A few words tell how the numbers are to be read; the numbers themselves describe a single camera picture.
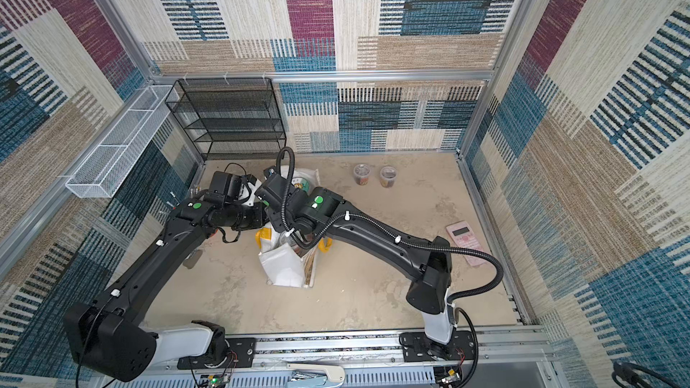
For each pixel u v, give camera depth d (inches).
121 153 27.0
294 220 19.3
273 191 19.6
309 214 18.6
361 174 42.5
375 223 18.0
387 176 41.4
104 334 15.0
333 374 26.7
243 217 26.0
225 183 23.7
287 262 30.6
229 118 42.6
